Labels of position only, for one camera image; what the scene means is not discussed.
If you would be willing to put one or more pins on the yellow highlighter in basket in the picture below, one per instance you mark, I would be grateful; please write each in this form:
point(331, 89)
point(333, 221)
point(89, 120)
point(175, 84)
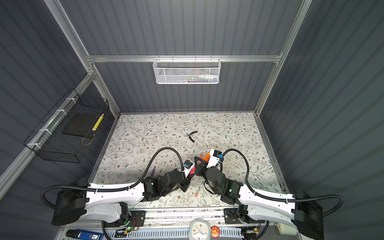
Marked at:
point(97, 123)

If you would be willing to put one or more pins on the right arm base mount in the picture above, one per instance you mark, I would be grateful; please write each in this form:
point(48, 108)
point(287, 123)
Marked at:
point(236, 216)

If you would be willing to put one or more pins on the purple highlighter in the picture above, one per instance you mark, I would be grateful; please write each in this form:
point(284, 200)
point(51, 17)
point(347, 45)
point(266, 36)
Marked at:
point(153, 172)

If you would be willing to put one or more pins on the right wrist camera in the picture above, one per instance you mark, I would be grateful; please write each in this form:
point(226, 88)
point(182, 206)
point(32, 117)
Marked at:
point(216, 158)

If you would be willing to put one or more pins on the pink highlighter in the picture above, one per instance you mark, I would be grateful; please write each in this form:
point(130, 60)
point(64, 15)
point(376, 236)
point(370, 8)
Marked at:
point(192, 172)

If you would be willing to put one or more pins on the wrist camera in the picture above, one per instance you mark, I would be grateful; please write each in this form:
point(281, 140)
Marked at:
point(216, 158)
point(188, 166)

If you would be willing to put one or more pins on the black handled pliers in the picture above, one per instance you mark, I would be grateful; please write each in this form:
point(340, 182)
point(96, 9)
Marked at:
point(190, 136)

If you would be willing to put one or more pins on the white tape roll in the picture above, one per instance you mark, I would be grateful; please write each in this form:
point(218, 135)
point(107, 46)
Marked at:
point(286, 230)

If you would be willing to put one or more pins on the orange highlighter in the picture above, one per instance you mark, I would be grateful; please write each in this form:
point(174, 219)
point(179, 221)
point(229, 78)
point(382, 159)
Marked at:
point(207, 157)

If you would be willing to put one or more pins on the black pad in basket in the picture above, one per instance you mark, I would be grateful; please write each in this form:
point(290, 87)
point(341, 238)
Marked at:
point(80, 126)

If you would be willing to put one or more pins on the white analog clock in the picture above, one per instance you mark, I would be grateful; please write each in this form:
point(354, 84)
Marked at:
point(199, 230)

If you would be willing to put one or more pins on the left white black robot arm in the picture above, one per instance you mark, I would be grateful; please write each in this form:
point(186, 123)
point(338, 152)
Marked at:
point(109, 203)

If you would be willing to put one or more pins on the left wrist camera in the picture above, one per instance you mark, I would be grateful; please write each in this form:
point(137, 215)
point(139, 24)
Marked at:
point(188, 166)

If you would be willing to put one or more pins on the white wire mesh basket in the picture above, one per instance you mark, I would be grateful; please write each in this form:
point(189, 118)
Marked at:
point(187, 73)

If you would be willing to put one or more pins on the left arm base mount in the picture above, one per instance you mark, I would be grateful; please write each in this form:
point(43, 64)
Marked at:
point(134, 219)

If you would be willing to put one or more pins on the red round badge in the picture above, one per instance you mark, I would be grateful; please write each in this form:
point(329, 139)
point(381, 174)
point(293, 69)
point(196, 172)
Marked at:
point(215, 232)

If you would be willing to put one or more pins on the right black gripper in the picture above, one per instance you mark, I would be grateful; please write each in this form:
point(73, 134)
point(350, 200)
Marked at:
point(201, 168)

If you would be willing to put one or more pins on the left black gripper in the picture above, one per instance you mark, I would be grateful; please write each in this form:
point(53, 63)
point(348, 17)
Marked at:
point(185, 185)

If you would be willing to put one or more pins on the blue black device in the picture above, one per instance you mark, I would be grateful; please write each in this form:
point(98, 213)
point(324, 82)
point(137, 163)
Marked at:
point(84, 235)

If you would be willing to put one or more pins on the black wire mesh basket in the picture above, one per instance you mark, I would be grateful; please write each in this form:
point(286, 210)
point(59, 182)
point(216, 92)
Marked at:
point(50, 144)

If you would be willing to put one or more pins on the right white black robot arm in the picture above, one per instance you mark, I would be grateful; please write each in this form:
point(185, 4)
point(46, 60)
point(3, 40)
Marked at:
point(306, 217)

